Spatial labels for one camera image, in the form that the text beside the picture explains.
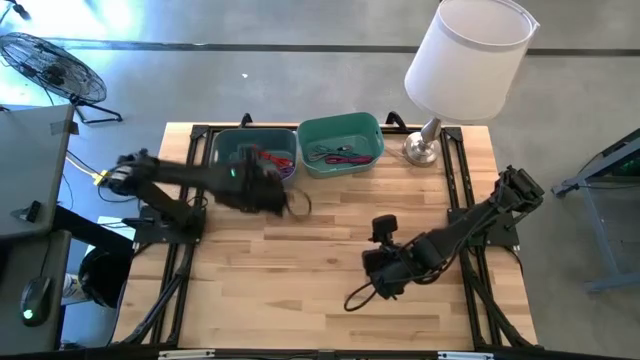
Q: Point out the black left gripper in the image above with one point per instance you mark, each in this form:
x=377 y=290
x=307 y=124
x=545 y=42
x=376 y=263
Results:
x=260 y=192

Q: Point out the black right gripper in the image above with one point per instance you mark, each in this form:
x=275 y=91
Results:
x=385 y=270

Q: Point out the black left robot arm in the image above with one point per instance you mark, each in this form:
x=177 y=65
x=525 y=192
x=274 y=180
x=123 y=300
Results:
x=190 y=177

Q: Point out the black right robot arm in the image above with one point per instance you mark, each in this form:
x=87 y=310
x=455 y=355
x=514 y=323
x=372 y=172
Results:
x=450 y=235

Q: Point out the green plastic bin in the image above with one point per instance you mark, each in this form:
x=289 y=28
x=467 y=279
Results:
x=350 y=132

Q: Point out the blue-grey plastic bin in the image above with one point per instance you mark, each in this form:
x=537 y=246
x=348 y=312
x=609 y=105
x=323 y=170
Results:
x=225 y=145

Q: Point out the white label strip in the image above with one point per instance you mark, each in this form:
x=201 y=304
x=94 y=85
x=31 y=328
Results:
x=186 y=354
x=465 y=355

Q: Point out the black clamp lever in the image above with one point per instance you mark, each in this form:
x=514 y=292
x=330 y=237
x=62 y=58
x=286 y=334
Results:
x=520 y=221

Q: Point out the table lamp white shade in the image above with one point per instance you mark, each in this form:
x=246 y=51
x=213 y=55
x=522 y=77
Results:
x=465 y=60

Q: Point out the black round bin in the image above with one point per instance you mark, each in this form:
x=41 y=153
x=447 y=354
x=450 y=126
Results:
x=102 y=277

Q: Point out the black desk beam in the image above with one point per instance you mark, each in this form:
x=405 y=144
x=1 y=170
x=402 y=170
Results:
x=85 y=225

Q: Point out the grey metal stand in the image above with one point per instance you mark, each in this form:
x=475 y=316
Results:
x=600 y=235

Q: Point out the white blue printed item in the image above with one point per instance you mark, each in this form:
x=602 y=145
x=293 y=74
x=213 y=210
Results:
x=72 y=289

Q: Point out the grey tape piece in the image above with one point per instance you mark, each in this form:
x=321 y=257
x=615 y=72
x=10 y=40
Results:
x=64 y=127

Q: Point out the small black desk clip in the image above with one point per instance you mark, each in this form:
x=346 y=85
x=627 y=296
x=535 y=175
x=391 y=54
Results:
x=31 y=211

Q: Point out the grey desk top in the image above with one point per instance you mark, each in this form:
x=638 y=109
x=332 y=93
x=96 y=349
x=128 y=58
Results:
x=20 y=260
x=30 y=165

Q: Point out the black computer mouse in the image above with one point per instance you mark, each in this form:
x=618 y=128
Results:
x=35 y=300

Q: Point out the black floor fan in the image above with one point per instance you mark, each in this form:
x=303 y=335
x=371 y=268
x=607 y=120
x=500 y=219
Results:
x=50 y=67

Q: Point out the dark tilted table top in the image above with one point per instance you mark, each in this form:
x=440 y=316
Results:
x=625 y=150

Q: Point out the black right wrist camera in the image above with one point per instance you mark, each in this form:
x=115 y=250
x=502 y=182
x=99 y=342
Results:
x=385 y=224

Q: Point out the black aluminium rig frame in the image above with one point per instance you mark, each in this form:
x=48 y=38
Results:
x=200 y=132

